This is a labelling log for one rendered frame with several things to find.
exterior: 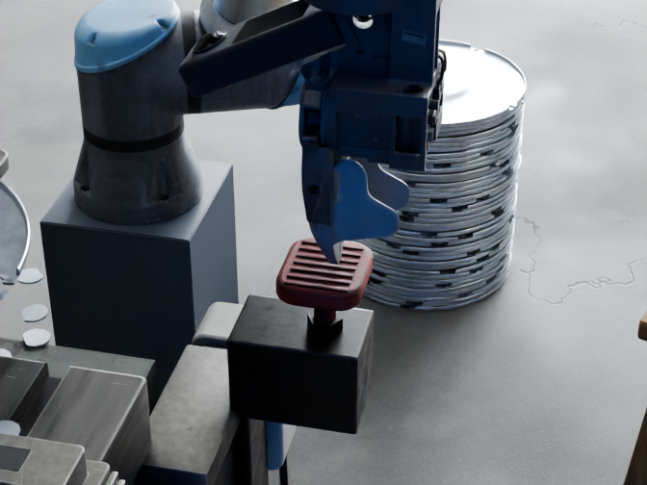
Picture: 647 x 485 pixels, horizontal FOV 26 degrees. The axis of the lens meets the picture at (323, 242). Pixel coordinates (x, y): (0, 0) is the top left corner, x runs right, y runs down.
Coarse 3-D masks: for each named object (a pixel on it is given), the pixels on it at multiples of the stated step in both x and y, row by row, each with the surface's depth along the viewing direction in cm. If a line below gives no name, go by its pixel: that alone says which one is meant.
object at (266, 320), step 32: (256, 320) 101; (288, 320) 101; (352, 320) 101; (256, 352) 99; (288, 352) 98; (320, 352) 98; (352, 352) 98; (256, 384) 100; (288, 384) 100; (320, 384) 99; (352, 384) 98; (256, 416) 102; (288, 416) 101; (320, 416) 101; (352, 416) 100; (256, 448) 107; (256, 480) 109
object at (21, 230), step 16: (0, 192) 101; (0, 208) 99; (16, 208) 99; (0, 224) 97; (16, 224) 97; (0, 240) 96; (16, 240) 96; (0, 256) 94; (16, 256) 94; (0, 272) 92; (16, 272) 92
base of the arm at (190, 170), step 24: (96, 144) 157; (120, 144) 156; (144, 144) 156; (168, 144) 158; (96, 168) 158; (120, 168) 157; (144, 168) 157; (168, 168) 159; (192, 168) 162; (96, 192) 159; (120, 192) 158; (144, 192) 158; (168, 192) 160; (192, 192) 162; (96, 216) 160; (120, 216) 159; (144, 216) 159; (168, 216) 160
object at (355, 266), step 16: (304, 240) 100; (288, 256) 98; (304, 256) 98; (320, 256) 98; (352, 256) 98; (368, 256) 98; (288, 272) 96; (304, 272) 96; (320, 272) 96; (336, 272) 96; (352, 272) 96; (368, 272) 97; (288, 288) 95; (304, 288) 95; (320, 288) 95; (336, 288) 94; (352, 288) 95; (304, 304) 95; (320, 304) 95; (336, 304) 94; (352, 304) 95; (320, 320) 99
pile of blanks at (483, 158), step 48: (432, 144) 206; (480, 144) 208; (432, 192) 210; (480, 192) 213; (384, 240) 218; (432, 240) 214; (480, 240) 217; (384, 288) 222; (432, 288) 220; (480, 288) 224
